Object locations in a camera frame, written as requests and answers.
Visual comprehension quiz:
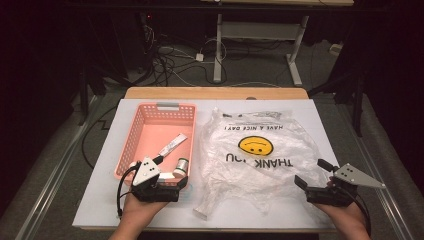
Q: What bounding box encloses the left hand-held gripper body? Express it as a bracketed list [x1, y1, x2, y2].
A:
[131, 156, 182, 203]

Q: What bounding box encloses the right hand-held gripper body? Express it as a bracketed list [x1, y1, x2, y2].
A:
[305, 163, 387, 208]

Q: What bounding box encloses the small white tube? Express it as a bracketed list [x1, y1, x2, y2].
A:
[157, 171, 175, 184]

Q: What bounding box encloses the white glue tube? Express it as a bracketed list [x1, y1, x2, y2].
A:
[158, 133, 189, 158]

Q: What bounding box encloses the pink plastic basket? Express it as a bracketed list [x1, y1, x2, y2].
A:
[114, 102, 198, 188]

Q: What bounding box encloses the clear smiley plastic bag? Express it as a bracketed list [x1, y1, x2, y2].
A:
[193, 107, 334, 221]

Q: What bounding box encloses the person's left hand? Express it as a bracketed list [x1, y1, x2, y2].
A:
[121, 193, 170, 223]

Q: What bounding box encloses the person's right hand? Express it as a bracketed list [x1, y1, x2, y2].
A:
[312, 201, 370, 231]

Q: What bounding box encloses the white board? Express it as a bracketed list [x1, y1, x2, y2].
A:
[72, 98, 338, 232]

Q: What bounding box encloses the black metal stand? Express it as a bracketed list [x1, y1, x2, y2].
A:
[308, 66, 365, 138]
[77, 66, 90, 127]

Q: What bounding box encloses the wooden table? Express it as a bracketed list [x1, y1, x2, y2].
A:
[124, 86, 310, 101]

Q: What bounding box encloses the right hand-held gripper black cable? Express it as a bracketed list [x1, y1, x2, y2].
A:
[346, 189, 373, 236]

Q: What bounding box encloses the hand-held gripper black cable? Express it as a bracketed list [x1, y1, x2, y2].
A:
[116, 164, 141, 218]
[346, 189, 373, 236]

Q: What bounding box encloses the left hand-held gripper black cable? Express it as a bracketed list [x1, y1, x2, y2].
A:
[116, 164, 141, 218]

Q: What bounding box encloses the black floor cable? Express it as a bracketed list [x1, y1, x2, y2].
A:
[81, 105, 118, 170]

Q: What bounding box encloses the tangle of floor cables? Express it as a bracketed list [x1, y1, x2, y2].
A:
[143, 29, 228, 88]

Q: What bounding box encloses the white metal desk frame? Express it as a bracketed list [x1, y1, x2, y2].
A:
[212, 13, 310, 87]

